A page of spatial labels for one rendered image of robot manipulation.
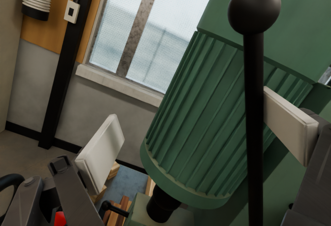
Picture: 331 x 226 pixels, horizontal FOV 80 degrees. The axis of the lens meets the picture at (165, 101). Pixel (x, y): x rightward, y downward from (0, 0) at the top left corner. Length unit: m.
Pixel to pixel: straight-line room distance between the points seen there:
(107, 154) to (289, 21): 0.21
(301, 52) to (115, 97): 1.59
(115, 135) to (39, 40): 1.68
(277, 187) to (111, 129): 0.25
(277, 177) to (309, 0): 0.22
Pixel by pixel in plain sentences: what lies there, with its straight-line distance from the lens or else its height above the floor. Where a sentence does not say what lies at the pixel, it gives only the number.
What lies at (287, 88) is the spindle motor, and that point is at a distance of 0.26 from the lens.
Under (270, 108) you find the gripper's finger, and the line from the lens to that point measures 0.17.
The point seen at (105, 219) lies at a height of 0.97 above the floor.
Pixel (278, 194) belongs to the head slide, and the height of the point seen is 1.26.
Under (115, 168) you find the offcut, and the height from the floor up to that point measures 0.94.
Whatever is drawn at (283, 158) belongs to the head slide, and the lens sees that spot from 0.32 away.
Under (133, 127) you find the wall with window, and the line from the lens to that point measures 1.84.
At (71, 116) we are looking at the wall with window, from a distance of 1.95.
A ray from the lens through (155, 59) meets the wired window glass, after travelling 1.68.
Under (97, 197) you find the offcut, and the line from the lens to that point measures 0.63.
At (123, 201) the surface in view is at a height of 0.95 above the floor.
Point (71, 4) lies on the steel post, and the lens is 1.61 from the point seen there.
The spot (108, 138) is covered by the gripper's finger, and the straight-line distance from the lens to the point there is 0.17.
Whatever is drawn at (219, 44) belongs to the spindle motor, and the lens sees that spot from 0.25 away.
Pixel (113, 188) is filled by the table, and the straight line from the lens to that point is 0.69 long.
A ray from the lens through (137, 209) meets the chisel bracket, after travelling 0.45.
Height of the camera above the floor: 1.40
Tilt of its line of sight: 20 degrees down
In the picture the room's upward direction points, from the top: 26 degrees clockwise
